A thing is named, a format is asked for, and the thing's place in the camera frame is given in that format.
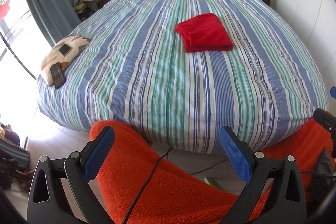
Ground patterned cream cushion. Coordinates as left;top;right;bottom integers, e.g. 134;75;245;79
41;35;92;86

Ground black cable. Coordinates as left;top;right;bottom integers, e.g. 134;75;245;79
120;146;229;224

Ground red knit sweater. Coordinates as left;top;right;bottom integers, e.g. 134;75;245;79
175;13;234;53

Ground orange fleece pants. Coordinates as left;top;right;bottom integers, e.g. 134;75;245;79
89;110;336;224

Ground striped blue green bedspread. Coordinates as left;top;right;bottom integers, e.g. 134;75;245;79
37;0;329;155

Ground black smartphone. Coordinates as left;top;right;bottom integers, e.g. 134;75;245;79
50;63;66;89

